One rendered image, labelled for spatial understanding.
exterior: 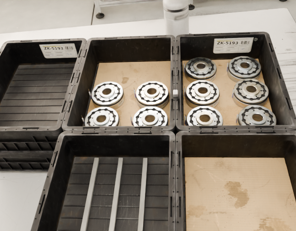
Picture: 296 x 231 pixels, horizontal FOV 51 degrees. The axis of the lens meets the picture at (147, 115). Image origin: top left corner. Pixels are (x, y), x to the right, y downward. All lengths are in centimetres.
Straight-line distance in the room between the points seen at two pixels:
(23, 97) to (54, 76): 13
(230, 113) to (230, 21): 69
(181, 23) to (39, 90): 56
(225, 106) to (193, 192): 30
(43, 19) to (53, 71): 203
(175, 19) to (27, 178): 74
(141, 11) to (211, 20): 152
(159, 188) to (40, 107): 49
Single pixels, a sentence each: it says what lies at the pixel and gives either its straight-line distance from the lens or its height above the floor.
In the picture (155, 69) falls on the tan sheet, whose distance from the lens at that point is 108.
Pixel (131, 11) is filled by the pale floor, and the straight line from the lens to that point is 301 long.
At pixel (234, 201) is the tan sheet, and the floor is 83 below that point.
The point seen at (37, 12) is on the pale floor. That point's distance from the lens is 331.
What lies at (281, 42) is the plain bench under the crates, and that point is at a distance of 146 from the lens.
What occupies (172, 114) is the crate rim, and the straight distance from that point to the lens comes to 81.
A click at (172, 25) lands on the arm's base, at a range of 119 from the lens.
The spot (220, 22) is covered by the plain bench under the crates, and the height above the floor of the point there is 70.
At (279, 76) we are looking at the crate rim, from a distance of 94.
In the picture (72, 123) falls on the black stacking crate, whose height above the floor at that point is 90.
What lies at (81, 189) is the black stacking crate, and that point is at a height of 83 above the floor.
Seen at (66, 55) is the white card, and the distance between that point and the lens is 116.
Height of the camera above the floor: 155
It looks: 50 degrees down
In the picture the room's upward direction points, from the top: 7 degrees counter-clockwise
